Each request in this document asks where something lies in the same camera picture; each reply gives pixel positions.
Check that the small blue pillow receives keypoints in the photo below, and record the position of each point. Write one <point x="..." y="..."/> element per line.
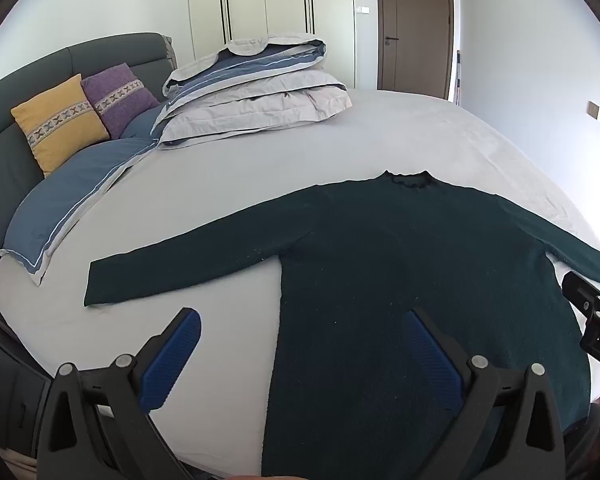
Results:
<point x="142" y="125"/>

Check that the grey nightstand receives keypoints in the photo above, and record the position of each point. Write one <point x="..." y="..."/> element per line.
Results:
<point x="10" y="390"/>

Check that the white wardrobe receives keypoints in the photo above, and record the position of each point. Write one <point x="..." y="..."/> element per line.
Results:
<point x="245" y="0"/>

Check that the yellow patterned cushion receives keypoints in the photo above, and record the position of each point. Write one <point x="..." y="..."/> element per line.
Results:
<point x="60" y="120"/>

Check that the brown door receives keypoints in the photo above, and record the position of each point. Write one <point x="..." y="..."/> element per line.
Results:
<point x="415" y="25"/>

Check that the dark green sweater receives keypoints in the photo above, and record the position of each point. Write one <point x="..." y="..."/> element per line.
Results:
<point x="380" y="260"/>

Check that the bronze wall plate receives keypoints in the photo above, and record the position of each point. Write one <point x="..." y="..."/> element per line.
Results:
<point x="593" y="109"/>

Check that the purple patterned cushion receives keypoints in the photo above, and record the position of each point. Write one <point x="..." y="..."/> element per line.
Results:
<point x="120" y="97"/>

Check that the large blue pillow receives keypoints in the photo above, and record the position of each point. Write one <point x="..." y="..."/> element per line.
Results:
<point x="65" y="200"/>

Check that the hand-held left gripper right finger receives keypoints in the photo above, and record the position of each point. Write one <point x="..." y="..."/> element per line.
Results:
<point x="432" y="360"/>

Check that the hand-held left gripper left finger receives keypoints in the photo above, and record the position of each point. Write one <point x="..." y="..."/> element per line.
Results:
<point x="172" y="360"/>

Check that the folded grey blue duvet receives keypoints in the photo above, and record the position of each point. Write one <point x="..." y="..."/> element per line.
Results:
<point x="260" y="105"/>

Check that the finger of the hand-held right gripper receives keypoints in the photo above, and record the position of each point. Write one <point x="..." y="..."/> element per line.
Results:
<point x="582" y="295"/>

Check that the bed with grey sheet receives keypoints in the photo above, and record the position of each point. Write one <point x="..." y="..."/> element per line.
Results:
<point x="230" y="185"/>

